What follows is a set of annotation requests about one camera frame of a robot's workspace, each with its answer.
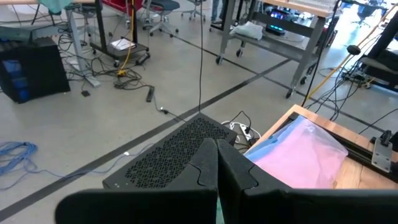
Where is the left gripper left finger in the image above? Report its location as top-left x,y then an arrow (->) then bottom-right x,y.
55,138 -> 219,224

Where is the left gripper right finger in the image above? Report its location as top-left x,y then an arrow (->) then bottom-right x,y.
216,138 -> 398,224

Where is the teal trash bag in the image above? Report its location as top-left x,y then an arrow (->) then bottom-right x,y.
216,198 -> 225,224

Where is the flat pink plastic bag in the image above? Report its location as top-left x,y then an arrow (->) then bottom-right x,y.
253,115 -> 349,190

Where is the blue plastic bag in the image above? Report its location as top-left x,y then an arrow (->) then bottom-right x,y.
244,118 -> 299,162

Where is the black perforated computer case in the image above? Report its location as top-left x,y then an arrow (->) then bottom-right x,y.
102,112 -> 239,190

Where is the white power strip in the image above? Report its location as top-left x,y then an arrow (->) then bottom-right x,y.
221,120 -> 262,142

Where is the black rolling stand base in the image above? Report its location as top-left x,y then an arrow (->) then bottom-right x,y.
90,37 -> 150,68

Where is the white paper on stand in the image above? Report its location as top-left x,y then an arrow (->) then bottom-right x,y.
109,37 -> 137,52

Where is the grey metal workbench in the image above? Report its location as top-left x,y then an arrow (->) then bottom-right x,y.
214,0 -> 338,100

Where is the white cloth bundle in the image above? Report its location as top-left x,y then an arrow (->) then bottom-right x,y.
229,21 -> 264,41

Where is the black computer tower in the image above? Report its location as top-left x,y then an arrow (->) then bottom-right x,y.
0,37 -> 72,104

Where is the computer with glowing lights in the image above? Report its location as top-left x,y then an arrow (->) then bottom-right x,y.
264,7 -> 293,37

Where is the grey office chair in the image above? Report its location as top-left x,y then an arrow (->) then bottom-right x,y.
141,0 -> 181,38

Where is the red storage bin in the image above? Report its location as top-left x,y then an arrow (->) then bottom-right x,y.
102,0 -> 147,16

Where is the person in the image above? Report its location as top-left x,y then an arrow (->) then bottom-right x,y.
211,0 -> 229,24

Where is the teal cloth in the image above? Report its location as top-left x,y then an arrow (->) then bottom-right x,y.
39,0 -> 74,15

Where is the black power adapter cable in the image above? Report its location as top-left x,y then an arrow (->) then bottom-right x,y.
145,85 -> 175,118

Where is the grey metal bracket plate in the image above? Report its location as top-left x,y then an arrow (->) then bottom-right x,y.
371,136 -> 393,174

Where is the blue coiled cable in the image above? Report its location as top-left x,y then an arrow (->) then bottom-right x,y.
0,141 -> 153,190

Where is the yellow cable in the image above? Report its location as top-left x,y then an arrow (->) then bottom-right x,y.
306,6 -> 398,103
117,0 -> 137,77

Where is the black hanging cable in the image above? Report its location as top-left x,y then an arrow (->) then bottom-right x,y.
197,0 -> 205,113

